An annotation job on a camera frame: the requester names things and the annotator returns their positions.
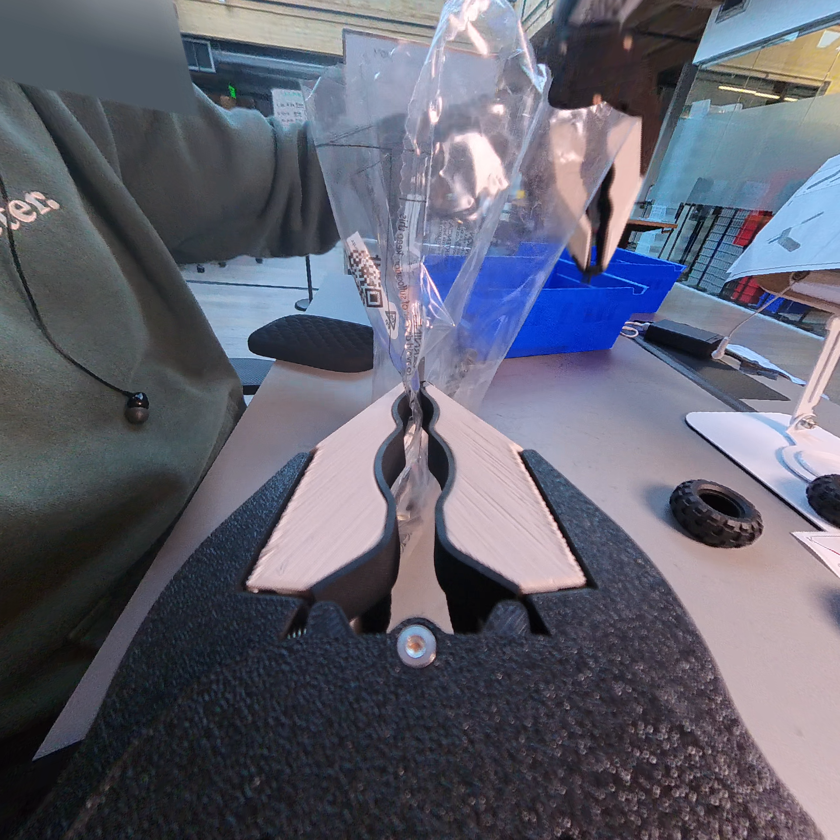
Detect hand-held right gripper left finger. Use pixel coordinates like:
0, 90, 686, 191
246, 384, 418, 631

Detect white stand base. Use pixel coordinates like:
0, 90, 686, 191
684, 308, 840, 529

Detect large clear plastic bag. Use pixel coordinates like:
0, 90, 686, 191
301, 0, 645, 529

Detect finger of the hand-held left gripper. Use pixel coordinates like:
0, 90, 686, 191
562, 155, 607, 279
594, 116, 647, 282

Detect blue storage bin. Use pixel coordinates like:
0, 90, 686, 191
420, 252, 647, 359
525, 242, 687, 319

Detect instruction booklet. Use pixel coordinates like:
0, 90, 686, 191
724, 154, 840, 317

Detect black power adapter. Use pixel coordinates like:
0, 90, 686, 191
642, 318, 727, 359

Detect black toy tire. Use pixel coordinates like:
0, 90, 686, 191
805, 473, 840, 527
668, 478, 766, 550

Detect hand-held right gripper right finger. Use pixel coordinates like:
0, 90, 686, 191
420, 384, 588, 631

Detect person's left forearm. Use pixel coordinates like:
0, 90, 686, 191
132, 82, 345, 266

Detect person's torso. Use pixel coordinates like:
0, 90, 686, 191
0, 79, 250, 765

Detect white sticker sheet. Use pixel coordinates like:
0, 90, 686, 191
791, 531, 840, 580

